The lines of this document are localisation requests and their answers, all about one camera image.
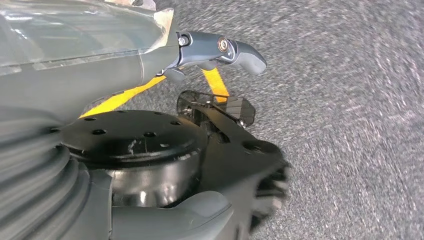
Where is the black left robot leg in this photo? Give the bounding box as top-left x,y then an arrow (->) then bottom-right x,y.
61,90 -> 292,240

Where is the yellow floor tape square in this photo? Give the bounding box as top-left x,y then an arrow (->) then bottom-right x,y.
79,67 -> 230,119

